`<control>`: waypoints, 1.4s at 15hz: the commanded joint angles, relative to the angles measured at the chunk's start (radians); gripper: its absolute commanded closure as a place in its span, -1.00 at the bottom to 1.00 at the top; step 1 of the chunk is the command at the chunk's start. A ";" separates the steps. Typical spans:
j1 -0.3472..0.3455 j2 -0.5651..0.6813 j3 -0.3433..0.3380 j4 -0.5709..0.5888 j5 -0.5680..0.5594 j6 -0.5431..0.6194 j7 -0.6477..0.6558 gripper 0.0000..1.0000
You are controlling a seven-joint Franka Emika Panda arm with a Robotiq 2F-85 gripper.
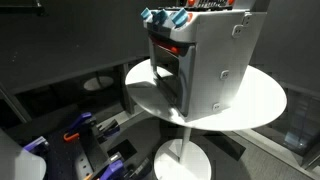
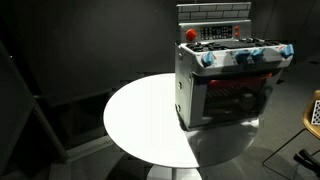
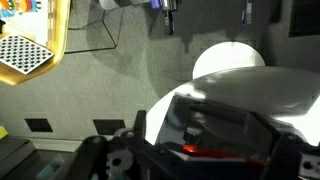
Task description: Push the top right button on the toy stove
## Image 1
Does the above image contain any grey toy stove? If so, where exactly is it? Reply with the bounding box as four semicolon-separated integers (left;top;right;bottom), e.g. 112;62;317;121
142;0;268;123

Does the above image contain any large blue stove knob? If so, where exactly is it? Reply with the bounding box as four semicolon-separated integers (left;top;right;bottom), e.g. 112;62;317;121
171;7;190;29

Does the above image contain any small blue stove knob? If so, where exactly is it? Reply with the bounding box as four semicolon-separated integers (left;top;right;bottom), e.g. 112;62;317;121
140;7;154;21

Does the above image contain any dark grey oven door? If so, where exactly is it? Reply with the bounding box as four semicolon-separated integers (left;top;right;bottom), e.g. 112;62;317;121
148;35;196;118

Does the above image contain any black spring clamp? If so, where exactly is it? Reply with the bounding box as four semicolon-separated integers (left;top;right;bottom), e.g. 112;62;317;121
96;118;121;140

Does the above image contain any purple clamp with orange tip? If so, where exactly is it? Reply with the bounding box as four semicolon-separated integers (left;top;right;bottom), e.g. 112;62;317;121
62;111;98;143

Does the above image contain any purple spring clamp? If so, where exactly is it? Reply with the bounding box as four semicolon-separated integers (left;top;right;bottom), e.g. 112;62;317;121
22;135;50;156
99;153;126;180

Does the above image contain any black mounting plate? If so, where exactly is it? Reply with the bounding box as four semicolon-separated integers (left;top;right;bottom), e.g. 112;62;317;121
43;125;111;180

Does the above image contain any black frame post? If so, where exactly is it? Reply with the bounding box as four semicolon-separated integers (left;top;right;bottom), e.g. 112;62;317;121
114;63;136;116

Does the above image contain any red oven door handle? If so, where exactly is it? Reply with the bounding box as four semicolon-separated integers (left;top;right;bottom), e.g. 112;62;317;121
150;35;181;55

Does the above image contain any white round pedestal base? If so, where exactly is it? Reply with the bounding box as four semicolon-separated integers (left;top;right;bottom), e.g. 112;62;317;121
83;71;115;92

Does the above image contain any white round pedestal table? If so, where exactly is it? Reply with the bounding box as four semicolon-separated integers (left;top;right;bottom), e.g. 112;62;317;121
124;58;288;180

